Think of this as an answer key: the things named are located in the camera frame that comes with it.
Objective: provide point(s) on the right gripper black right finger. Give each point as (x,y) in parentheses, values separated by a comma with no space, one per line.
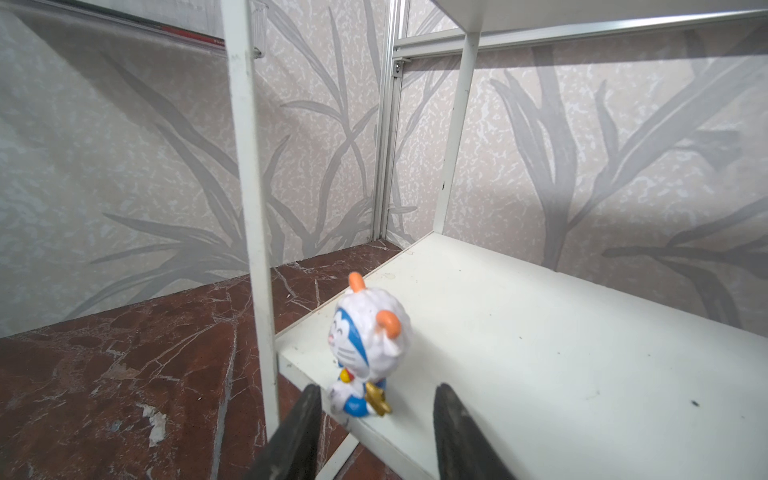
(463,452)

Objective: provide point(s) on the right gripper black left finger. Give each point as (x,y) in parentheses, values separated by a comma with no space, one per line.
(291,452)

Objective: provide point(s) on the pink white small figurine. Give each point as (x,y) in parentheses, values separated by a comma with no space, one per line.
(369,337)

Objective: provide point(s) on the white two-tier metal shelf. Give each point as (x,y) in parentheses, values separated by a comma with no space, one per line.
(565,378)

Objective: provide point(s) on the aluminium cage frame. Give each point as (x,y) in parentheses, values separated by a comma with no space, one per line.
(490,25)

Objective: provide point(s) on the clear plastic wall tray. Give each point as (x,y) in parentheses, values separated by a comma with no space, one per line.
(197,24)

